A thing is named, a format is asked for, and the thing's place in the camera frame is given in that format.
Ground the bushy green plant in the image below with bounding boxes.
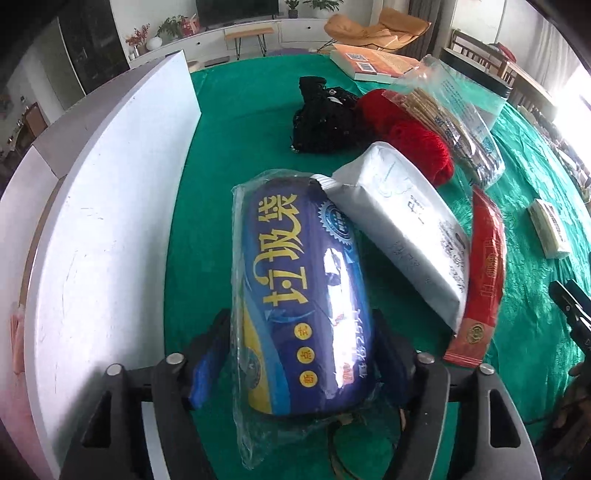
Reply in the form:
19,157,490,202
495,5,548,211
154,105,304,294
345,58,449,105
157,15,188,40

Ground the small white packet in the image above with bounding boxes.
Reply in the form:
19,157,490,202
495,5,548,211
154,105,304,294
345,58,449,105
527,198,573,259

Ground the long red packet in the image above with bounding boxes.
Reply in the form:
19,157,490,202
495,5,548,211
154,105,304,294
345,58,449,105
443,187,506,367

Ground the wooden chair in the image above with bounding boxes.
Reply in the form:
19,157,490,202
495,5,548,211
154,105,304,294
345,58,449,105
450,28,555,109

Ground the black lace cloth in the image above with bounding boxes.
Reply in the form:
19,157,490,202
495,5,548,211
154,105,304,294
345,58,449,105
291,76,375,153

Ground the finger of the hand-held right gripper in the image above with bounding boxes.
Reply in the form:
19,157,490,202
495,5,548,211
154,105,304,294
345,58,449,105
549,279,591,330

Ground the cotton swab bag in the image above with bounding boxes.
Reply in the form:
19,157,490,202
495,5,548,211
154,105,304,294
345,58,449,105
383,88,505,185

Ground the white mailer package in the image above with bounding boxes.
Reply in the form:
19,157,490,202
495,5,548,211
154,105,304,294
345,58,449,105
311,142,472,333

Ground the person's right hand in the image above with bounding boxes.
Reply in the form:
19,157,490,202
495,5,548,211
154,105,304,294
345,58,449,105
556,362,591,432

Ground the red yarn ball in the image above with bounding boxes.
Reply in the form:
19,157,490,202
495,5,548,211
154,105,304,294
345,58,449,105
355,89,455,185

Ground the white board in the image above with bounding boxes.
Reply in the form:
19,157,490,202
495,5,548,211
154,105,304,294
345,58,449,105
23,51,202,464

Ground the orange lounge chair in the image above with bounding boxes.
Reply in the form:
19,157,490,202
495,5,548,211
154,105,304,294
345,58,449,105
323,7,432,51

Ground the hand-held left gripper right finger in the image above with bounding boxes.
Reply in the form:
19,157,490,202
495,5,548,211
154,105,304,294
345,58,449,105
369,308,542,480

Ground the orange book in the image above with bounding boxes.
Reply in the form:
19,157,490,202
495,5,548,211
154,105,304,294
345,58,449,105
330,43,422,84

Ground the black television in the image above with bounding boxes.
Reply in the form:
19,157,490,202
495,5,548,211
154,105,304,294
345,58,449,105
195,0,281,27

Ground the small wooden side table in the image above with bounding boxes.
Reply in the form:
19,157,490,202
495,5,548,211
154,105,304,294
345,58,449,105
224,26,276,60

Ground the blue trash bag packet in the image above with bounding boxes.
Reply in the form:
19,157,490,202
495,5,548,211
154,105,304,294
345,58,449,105
231,168,416,469

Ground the dark display cabinet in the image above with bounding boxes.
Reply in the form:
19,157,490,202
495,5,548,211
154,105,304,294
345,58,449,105
58,0,130,93

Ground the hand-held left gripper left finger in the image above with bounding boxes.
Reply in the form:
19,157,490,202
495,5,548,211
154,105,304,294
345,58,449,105
60,310,232,480

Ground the green tablecloth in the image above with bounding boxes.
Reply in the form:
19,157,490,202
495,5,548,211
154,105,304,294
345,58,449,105
164,53,591,480

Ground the white television cabinet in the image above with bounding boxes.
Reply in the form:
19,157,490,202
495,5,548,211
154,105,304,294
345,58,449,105
129,16,333,70

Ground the red flower vase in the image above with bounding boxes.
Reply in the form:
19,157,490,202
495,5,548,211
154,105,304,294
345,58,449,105
126,25,151,58

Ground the large potted plant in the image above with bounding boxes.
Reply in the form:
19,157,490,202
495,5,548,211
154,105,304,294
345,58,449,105
302,0,345,19

